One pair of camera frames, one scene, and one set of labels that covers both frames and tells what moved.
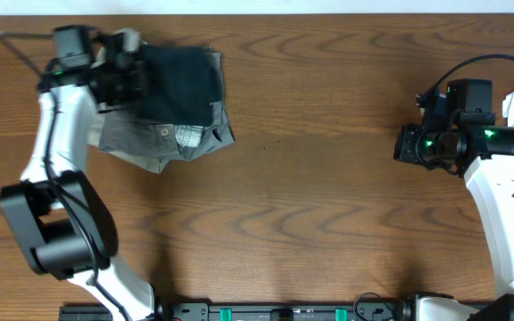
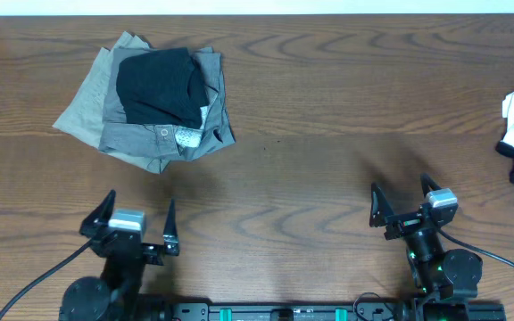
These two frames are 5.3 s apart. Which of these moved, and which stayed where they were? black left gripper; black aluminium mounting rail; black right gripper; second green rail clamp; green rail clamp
Moved: black left gripper; black right gripper
Stayed: second green rail clamp; black aluminium mounting rail; green rail clamp
